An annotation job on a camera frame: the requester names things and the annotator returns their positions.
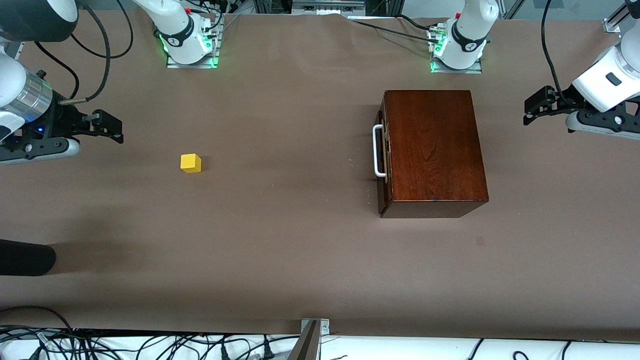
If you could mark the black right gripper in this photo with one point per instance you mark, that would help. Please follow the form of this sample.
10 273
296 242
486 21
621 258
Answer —
61 123

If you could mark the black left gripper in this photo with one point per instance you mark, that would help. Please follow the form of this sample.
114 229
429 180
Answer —
563 98

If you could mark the yellow block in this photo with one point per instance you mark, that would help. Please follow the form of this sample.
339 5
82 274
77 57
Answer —
190 163

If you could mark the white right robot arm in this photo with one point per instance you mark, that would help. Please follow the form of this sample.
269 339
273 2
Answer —
177 30

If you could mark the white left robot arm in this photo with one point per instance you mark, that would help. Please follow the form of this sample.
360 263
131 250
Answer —
467 35

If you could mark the aluminium profile bar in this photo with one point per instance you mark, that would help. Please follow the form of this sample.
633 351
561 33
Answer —
611 25

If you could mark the dark brown wooden cabinet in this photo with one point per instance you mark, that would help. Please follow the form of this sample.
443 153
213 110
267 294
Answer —
435 150

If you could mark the black cylinder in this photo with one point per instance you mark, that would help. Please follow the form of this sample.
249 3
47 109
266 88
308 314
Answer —
25 257

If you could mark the brown table cover sheet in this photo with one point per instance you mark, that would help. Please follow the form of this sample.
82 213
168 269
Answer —
280 225

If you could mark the black power plug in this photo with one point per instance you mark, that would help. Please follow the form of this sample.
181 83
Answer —
225 352
268 352

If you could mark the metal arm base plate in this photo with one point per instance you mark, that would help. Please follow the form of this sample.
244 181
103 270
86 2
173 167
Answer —
216 50
455 71

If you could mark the grey equipment rail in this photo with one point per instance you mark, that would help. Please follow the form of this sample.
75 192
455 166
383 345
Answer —
327 6

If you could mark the silver metal bracket plate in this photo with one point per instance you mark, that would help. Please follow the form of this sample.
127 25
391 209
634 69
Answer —
324 327

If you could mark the dark grey metal post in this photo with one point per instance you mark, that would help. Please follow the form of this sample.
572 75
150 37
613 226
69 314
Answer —
306 347

